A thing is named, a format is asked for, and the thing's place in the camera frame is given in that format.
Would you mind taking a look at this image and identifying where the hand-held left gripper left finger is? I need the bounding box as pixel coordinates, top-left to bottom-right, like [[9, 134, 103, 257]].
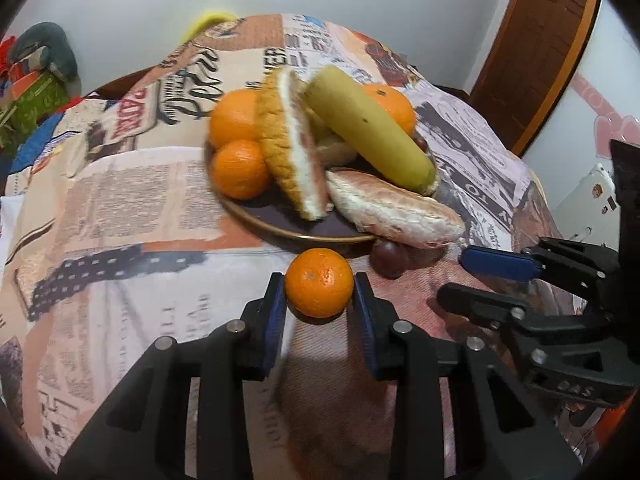
[[60, 272, 291, 480]]

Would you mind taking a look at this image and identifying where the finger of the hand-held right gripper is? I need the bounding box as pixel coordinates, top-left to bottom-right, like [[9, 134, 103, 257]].
[[437, 282, 633, 406], [460, 237, 621, 306]]

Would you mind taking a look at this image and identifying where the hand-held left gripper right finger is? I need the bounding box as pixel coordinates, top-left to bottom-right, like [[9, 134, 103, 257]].
[[352, 272, 583, 480]]

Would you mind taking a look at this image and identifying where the small tangerine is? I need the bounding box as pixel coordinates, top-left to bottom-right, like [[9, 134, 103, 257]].
[[211, 140, 273, 200], [285, 248, 355, 319]]

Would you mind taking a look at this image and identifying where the dark purple plate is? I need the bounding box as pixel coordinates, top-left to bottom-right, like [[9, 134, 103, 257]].
[[204, 125, 441, 246]]

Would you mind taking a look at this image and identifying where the yellow sugarcane piece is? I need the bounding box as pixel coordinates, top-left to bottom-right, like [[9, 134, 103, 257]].
[[311, 109, 358, 166], [304, 65, 440, 196]]

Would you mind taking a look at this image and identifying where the large orange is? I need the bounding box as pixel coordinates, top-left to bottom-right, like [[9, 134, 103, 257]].
[[360, 83, 417, 136], [208, 89, 263, 150]]

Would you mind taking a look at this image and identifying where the pomelo wedge with rind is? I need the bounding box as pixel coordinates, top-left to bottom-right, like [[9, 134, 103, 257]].
[[256, 66, 333, 222]]

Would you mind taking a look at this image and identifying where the white plastic box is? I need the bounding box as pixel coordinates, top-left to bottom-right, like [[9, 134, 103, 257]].
[[547, 162, 621, 251]]

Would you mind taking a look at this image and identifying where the white heart print wardrobe door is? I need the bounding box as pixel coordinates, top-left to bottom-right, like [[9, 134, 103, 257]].
[[520, 0, 640, 241]]

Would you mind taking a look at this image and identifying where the brown wooden door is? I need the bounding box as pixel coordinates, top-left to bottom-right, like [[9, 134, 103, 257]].
[[470, 0, 601, 156]]

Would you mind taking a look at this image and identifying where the patchwork blanket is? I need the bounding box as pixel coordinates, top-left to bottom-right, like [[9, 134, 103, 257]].
[[0, 95, 71, 196]]

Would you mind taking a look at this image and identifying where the yellow foam tube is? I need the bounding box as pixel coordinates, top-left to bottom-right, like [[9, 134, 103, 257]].
[[182, 7, 238, 41]]

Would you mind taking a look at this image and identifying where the green storage bag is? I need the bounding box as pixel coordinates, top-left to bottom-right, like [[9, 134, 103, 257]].
[[0, 72, 71, 146]]

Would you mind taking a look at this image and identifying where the orange box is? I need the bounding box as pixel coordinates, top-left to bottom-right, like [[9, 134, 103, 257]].
[[10, 67, 48, 98]]

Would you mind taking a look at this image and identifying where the grey pillow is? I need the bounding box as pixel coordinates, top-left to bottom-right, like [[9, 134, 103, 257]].
[[10, 22, 80, 83]]

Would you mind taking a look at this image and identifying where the red plastic bag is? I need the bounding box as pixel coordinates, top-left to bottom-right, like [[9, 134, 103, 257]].
[[0, 32, 16, 76]]

